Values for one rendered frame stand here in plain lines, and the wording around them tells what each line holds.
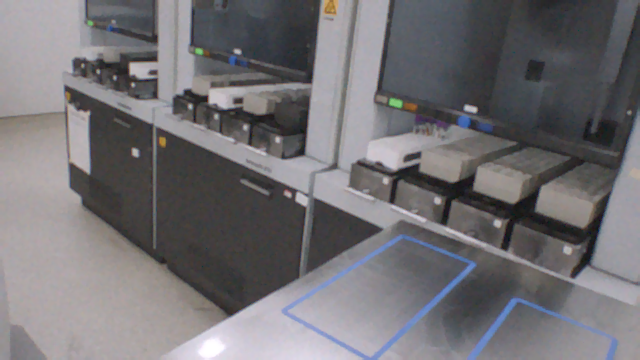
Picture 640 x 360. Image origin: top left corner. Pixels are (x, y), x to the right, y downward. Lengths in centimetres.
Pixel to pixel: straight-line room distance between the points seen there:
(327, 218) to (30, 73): 340
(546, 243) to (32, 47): 399
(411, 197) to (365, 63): 40
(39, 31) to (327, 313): 401
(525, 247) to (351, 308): 55
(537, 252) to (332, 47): 78
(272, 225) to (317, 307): 95
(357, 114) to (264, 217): 47
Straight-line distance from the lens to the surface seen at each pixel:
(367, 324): 71
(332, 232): 148
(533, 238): 117
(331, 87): 151
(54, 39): 456
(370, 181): 135
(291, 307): 72
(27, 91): 455
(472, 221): 122
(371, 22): 142
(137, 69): 227
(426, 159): 133
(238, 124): 170
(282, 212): 161
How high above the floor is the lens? 122
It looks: 19 degrees down
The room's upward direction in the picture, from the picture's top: 7 degrees clockwise
